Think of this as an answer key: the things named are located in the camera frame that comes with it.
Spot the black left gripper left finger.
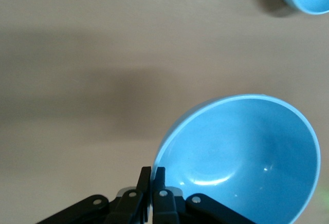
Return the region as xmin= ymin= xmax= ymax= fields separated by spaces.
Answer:
xmin=35 ymin=166 xmax=152 ymax=224

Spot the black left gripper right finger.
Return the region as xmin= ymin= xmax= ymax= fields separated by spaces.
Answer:
xmin=153 ymin=167 xmax=258 ymax=224

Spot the pale green bowl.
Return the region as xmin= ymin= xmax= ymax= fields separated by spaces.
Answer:
xmin=317 ymin=184 xmax=329 ymax=204

